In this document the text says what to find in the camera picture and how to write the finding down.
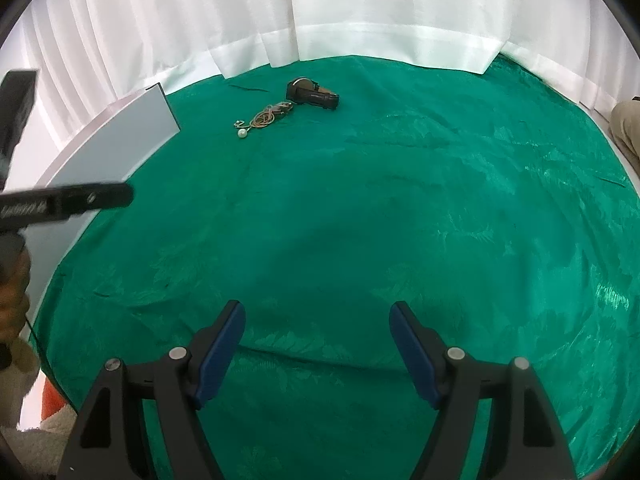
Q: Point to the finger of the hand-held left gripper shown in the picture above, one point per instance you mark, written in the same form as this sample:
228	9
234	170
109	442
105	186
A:
95	196

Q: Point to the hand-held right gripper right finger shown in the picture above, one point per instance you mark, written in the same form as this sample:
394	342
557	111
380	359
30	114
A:
412	355

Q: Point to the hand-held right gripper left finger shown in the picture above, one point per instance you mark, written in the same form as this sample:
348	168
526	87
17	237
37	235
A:
222	355

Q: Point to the white cardboard box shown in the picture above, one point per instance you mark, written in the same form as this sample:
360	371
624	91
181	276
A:
115	145

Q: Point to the person's left hand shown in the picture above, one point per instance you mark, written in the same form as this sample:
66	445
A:
12	305

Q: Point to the green patterned cloth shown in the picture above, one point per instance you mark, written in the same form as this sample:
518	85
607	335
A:
350	210

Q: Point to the beige cloth bundle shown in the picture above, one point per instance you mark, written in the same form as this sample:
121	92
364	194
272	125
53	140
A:
627	125

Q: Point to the white curtain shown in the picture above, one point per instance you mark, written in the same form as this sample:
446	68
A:
350	5

